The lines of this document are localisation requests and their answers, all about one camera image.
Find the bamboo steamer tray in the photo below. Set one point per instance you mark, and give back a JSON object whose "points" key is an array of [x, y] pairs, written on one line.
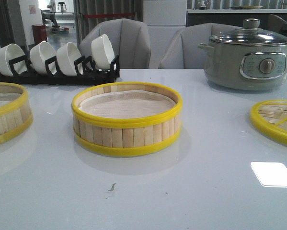
{"points": [[127, 118], [15, 112]]}

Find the woven bamboo steamer lid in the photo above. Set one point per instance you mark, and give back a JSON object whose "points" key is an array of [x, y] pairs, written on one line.
{"points": [[270, 118]]}

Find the black bowl rack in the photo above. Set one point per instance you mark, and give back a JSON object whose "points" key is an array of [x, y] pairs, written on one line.
{"points": [[86, 72]]}

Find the white bowl right end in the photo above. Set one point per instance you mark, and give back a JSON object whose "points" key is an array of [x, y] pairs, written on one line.
{"points": [[102, 52]]}

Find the grey chair right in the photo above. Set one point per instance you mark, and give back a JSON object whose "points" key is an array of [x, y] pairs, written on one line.
{"points": [[183, 51]]}

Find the grey chair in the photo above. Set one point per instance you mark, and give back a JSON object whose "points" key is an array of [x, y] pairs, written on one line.
{"points": [[129, 39], [183, 51]]}

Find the grey chair left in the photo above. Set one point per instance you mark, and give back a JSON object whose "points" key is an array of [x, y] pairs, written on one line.
{"points": [[129, 39]]}

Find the white bowl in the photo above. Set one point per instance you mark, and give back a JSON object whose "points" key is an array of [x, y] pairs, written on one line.
{"points": [[39, 54], [66, 56], [8, 53]]}

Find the white cabinet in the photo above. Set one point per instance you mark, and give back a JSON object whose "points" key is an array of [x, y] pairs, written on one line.
{"points": [[163, 18]]}

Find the grey-green electric cooking pot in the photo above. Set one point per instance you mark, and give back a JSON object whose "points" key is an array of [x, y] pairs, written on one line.
{"points": [[245, 67]]}

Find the red barrier tape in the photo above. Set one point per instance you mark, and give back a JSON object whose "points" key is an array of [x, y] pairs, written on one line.
{"points": [[114, 15]]}

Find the grey counter shelf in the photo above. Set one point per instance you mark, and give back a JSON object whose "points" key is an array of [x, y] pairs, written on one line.
{"points": [[232, 17]]}

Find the red waste bin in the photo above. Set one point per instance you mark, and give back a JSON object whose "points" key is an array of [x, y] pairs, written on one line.
{"points": [[39, 33]]}

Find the glass pot lid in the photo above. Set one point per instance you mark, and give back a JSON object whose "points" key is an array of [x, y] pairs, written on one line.
{"points": [[250, 34]]}

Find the white bowl far left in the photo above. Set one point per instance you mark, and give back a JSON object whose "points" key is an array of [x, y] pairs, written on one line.
{"points": [[8, 53]]}

